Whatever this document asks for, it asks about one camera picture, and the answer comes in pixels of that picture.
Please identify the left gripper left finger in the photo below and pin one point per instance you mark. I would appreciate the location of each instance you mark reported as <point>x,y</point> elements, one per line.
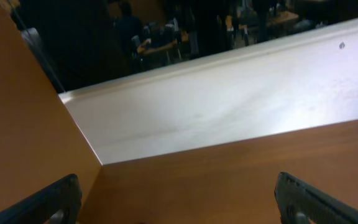
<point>59,202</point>

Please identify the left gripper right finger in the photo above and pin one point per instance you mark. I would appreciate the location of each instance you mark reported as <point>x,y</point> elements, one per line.
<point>299,202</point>

